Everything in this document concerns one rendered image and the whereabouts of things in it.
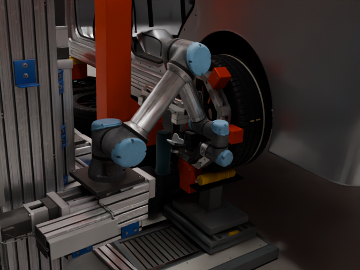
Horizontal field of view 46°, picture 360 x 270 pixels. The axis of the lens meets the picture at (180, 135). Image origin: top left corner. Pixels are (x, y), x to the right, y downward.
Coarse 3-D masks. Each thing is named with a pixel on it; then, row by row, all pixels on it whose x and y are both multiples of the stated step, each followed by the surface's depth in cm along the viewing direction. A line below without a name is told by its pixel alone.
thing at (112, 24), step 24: (96, 0) 241; (120, 0) 236; (96, 24) 246; (120, 24) 240; (96, 48) 252; (120, 48) 245; (96, 72) 257; (120, 72) 250; (96, 96) 263; (120, 96) 255
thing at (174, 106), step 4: (144, 92) 234; (148, 92) 230; (172, 104) 212; (176, 104) 211; (172, 108) 212; (176, 108) 210; (180, 108) 207; (184, 108) 206; (180, 112) 207; (184, 112) 204
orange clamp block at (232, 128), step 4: (232, 124) 216; (232, 128) 211; (236, 128) 211; (240, 128) 211; (232, 132) 206; (236, 132) 208; (240, 132) 209; (232, 136) 207; (236, 136) 209; (240, 136) 210; (228, 140) 209; (232, 140) 208; (236, 140) 210; (240, 140) 211
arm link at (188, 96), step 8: (184, 88) 176; (192, 88) 177; (184, 96) 179; (192, 96) 179; (184, 104) 183; (192, 104) 181; (200, 104) 183; (192, 112) 183; (200, 112) 184; (192, 120) 187; (200, 120) 186; (208, 120) 188; (192, 128) 192; (200, 128) 187
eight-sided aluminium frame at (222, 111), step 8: (208, 72) 219; (208, 88) 217; (216, 96) 213; (224, 96) 216; (216, 104) 214; (224, 104) 215; (224, 112) 211; (224, 120) 217; (184, 152) 247; (192, 152) 248; (200, 160) 233; (208, 160) 226; (200, 168) 236
